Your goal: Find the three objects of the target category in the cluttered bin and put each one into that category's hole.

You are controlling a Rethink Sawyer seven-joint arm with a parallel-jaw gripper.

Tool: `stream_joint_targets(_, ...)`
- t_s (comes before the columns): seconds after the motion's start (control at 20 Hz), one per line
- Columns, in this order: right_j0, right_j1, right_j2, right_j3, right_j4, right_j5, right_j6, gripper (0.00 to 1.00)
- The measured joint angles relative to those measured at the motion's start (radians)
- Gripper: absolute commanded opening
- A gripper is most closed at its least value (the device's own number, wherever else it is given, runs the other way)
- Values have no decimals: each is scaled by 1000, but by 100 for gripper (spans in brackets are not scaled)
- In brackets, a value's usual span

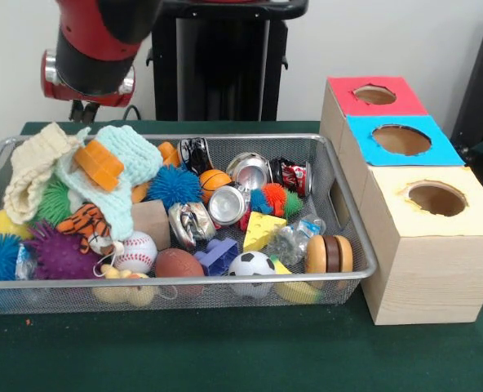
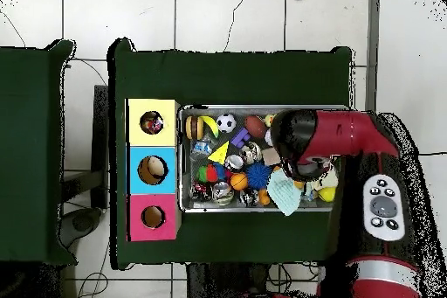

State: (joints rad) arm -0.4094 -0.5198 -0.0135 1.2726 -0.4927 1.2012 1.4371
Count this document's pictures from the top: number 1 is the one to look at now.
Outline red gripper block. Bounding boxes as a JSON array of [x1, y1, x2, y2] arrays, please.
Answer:
[[41, 48, 136, 123]]

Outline mint green waffle cloth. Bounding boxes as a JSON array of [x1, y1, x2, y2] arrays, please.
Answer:
[[55, 124, 164, 242]]

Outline cream waffle cloth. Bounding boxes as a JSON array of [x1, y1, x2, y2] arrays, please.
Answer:
[[3, 121, 82, 225]]

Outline orange tiger plush toy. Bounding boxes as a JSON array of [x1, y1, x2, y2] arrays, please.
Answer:
[[56, 203, 116, 256]]

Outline clear mesh bin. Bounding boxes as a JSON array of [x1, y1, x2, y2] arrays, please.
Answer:
[[0, 133, 379, 315]]

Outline wooden box with three holes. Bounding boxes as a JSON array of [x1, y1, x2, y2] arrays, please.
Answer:
[[319, 75, 483, 327]]

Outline orange plastic block toy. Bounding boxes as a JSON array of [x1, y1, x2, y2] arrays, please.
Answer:
[[73, 140, 125, 192]]

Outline purple spiky rubber toy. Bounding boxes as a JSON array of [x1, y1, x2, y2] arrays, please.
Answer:
[[23, 222, 104, 281]]

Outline white baseball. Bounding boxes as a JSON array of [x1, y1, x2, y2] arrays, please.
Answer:
[[113, 231, 159, 274]]

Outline crushed red soda can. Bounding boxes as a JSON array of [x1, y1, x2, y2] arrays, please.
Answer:
[[272, 158, 312, 197]]

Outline small soccer ball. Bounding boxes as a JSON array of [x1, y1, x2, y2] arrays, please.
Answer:
[[228, 251, 277, 299]]

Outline dark green table cloth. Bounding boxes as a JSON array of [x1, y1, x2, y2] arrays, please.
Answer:
[[0, 120, 483, 392]]

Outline wooden yo-yo toy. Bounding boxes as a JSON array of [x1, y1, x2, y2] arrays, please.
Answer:
[[305, 234, 355, 274]]

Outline black cable loop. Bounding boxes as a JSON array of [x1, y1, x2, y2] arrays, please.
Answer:
[[122, 105, 155, 122]]

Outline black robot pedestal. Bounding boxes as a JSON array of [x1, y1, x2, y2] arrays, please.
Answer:
[[137, 0, 310, 122]]

